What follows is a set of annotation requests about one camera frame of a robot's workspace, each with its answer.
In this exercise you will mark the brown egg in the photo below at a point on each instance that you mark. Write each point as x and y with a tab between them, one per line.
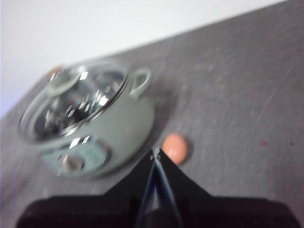
175	145

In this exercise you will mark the glass lid with green knob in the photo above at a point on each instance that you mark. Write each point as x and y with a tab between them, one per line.
71	111

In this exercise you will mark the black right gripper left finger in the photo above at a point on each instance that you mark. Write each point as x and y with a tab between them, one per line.
102	211

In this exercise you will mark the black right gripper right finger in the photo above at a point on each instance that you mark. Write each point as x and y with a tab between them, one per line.
209	211

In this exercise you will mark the sage green electric pot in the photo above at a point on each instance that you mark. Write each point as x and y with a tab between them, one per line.
133	123

